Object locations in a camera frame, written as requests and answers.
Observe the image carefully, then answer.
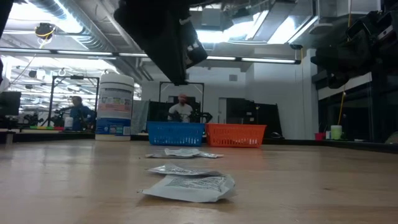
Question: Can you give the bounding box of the coloured blocks row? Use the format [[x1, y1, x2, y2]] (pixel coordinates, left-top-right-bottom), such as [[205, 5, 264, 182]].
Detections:
[[29, 125, 66, 131]]

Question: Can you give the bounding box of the white wipes canister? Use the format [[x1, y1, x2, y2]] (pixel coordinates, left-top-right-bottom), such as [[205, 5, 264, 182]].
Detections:
[[95, 73, 135, 142]]

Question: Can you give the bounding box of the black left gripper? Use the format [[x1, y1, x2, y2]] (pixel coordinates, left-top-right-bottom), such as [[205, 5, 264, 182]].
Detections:
[[133, 0, 190, 86]]

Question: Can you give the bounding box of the wide silver ventilation duct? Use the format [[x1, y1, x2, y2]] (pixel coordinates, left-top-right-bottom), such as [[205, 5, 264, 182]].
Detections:
[[27, 0, 147, 82]]

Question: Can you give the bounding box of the long ceiling tube light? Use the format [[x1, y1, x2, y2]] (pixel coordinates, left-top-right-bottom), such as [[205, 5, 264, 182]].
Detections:
[[0, 47, 302, 65]]

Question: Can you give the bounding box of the yellow hanging cable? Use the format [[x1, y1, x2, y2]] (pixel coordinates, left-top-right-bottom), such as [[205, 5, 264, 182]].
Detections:
[[337, 0, 352, 126]]

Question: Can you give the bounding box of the black monitor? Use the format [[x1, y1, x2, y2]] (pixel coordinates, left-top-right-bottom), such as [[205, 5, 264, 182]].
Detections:
[[0, 91, 22, 118]]

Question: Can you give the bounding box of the grey cloth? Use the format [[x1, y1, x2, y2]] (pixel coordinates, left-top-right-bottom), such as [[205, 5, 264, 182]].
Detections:
[[131, 100, 150, 136]]

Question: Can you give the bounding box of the black background station frame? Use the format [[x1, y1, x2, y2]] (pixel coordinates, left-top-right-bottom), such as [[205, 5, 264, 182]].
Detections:
[[159, 80, 205, 124], [47, 75, 101, 128]]

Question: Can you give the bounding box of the grey ceiling box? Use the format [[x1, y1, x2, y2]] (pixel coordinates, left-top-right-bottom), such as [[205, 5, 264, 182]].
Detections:
[[201, 7, 222, 27]]

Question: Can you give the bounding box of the yellow black cable reel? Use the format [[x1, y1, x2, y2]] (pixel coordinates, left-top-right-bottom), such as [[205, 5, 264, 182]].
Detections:
[[34, 22, 57, 40]]

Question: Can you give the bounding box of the white door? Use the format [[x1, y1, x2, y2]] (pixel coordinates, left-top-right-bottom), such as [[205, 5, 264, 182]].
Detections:
[[218, 97, 228, 124]]

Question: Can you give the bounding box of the white text packet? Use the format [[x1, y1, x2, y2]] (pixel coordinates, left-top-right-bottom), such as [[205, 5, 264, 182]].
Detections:
[[138, 174, 237, 203]]

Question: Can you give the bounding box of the person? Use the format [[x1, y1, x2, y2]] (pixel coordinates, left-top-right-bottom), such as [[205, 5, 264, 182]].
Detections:
[[60, 95, 96, 131], [167, 94, 194, 123]]

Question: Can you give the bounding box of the orange plastic basket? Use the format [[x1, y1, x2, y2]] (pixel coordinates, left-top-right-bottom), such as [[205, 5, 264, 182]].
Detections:
[[205, 123, 267, 149]]

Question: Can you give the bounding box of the bright ceiling light panel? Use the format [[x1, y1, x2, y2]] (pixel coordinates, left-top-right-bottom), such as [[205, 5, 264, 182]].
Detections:
[[195, 27, 233, 44]]

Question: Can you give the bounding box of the blue plastic basket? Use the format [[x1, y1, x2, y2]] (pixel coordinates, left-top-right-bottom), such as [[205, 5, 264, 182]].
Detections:
[[146, 121, 206, 147]]

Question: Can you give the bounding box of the pale green cup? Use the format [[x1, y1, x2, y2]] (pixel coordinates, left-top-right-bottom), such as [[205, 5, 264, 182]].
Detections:
[[330, 124, 343, 140]]

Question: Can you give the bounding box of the black background panel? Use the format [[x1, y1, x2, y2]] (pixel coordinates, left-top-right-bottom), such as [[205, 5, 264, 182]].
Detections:
[[148, 96, 202, 123]]

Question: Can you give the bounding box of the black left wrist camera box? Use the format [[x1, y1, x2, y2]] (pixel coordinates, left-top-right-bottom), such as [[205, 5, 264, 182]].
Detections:
[[183, 18, 208, 70]]

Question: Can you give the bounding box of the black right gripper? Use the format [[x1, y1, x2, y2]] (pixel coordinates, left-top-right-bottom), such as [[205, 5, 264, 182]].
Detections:
[[310, 9, 398, 90]]

